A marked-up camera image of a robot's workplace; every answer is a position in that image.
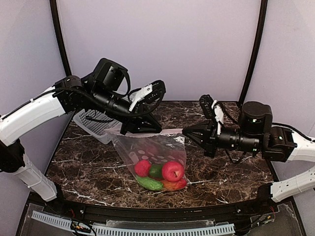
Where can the green toy cucumber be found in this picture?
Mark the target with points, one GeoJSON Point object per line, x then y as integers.
{"type": "Point", "coordinates": [149, 183]}

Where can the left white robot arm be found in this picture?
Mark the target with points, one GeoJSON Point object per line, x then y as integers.
{"type": "Point", "coordinates": [96, 91]}

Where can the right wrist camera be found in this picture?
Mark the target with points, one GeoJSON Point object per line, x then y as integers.
{"type": "Point", "coordinates": [211, 109]}

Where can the white slotted cable duct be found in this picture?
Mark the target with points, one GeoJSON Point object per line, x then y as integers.
{"type": "Point", "coordinates": [127, 228]}

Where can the black front frame rail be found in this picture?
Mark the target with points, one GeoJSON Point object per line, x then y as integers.
{"type": "Point", "coordinates": [239, 212]}

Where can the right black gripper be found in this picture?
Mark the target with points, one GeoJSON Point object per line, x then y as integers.
{"type": "Point", "coordinates": [211, 136]}

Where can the clear dotted zip top bag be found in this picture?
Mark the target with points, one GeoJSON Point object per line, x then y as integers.
{"type": "Point", "coordinates": [157, 148]}

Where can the red orange toy mango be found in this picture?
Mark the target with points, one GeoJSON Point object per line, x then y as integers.
{"type": "Point", "coordinates": [172, 186]}

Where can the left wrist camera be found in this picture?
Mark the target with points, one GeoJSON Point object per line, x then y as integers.
{"type": "Point", "coordinates": [150, 93]}

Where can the left black frame post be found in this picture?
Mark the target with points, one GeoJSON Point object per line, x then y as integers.
{"type": "Point", "coordinates": [59, 37]}

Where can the green orange toy mango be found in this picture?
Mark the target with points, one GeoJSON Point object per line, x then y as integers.
{"type": "Point", "coordinates": [156, 171]}

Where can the right black frame post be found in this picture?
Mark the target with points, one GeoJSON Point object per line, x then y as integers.
{"type": "Point", "coordinates": [255, 51]}

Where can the red toy orange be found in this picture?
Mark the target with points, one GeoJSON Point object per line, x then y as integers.
{"type": "Point", "coordinates": [142, 168]}

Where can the black frame post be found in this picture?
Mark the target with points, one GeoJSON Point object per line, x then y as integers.
{"type": "Point", "coordinates": [59, 37]}
{"type": "Point", "coordinates": [255, 51]}

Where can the white perforated plastic basket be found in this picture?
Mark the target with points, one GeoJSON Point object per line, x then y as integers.
{"type": "Point", "coordinates": [96, 124]}

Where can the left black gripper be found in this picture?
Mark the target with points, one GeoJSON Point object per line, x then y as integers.
{"type": "Point", "coordinates": [131, 122]}

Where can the red toy apple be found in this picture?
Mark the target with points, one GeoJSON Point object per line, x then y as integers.
{"type": "Point", "coordinates": [173, 171]}

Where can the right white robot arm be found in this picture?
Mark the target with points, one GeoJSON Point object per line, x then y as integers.
{"type": "Point", "coordinates": [257, 133]}

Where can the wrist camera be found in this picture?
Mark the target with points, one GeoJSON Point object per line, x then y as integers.
{"type": "Point", "coordinates": [211, 109]}
{"type": "Point", "coordinates": [150, 93]}

